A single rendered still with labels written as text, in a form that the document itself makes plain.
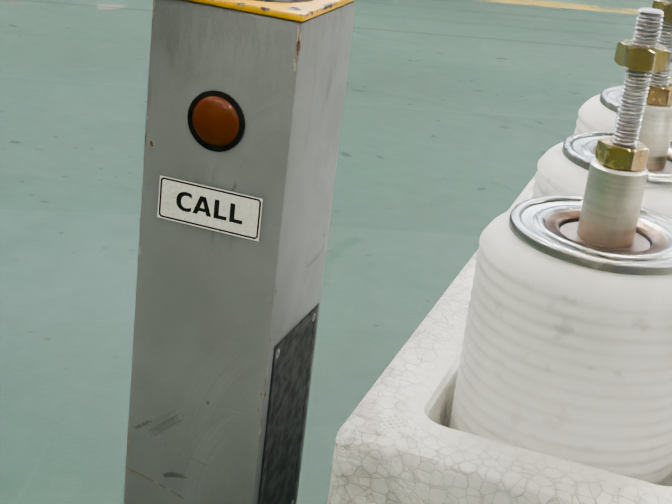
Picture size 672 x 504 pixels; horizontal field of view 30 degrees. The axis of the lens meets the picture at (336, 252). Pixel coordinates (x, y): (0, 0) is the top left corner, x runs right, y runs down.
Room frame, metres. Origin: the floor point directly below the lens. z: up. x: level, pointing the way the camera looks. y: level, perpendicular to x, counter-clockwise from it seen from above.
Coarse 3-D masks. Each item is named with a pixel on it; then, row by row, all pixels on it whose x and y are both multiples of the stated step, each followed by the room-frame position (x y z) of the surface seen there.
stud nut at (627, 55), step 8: (624, 40) 0.47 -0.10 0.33; (632, 40) 0.47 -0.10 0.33; (616, 48) 0.47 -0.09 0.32; (624, 48) 0.46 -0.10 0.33; (632, 48) 0.46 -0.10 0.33; (640, 48) 0.46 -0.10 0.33; (648, 48) 0.46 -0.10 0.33; (656, 48) 0.46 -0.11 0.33; (664, 48) 0.46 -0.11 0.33; (616, 56) 0.46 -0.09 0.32; (624, 56) 0.46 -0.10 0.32; (632, 56) 0.46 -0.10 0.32; (640, 56) 0.46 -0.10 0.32; (648, 56) 0.45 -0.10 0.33; (656, 56) 0.45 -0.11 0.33; (664, 56) 0.46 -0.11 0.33; (624, 64) 0.46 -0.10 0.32; (632, 64) 0.46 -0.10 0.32; (640, 64) 0.46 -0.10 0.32; (648, 64) 0.45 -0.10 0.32; (656, 64) 0.46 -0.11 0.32; (664, 64) 0.46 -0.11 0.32; (648, 72) 0.46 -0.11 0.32; (656, 72) 0.46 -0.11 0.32
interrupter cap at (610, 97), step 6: (606, 90) 0.70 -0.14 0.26; (612, 90) 0.71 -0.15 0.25; (618, 90) 0.71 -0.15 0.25; (600, 96) 0.69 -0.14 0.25; (606, 96) 0.69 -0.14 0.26; (612, 96) 0.69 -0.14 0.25; (618, 96) 0.69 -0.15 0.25; (600, 102) 0.69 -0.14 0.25; (606, 102) 0.68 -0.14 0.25; (612, 102) 0.67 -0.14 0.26; (618, 102) 0.68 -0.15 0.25; (612, 108) 0.67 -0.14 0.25
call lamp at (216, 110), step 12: (216, 96) 0.52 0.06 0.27; (204, 108) 0.52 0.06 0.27; (216, 108) 0.52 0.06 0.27; (228, 108) 0.52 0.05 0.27; (192, 120) 0.52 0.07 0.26; (204, 120) 0.52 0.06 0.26; (216, 120) 0.52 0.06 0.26; (228, 120) 0.52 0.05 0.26; (204, 132) 0.52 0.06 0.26; (216, 132) 0.52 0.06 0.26; (228, 132) 0.52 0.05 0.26; (216, 144) 0.52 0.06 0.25
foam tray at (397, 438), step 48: (528, 192) 0.73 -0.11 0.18; (432, 336) 0.51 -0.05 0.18; (384, 384) 0.46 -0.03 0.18; (432, 384) 0.46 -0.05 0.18; (384, 432) 0.42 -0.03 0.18; (432, 432) 0.42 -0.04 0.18; (336, 480) 0.41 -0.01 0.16; (384, 480) 0.41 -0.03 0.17; (432, 480) 0.40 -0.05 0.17; (480, 480) 0.40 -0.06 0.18; (528, 480) 0.39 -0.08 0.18; (576, 480) 0.40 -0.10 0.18; (624, 480) 0.40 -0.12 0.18
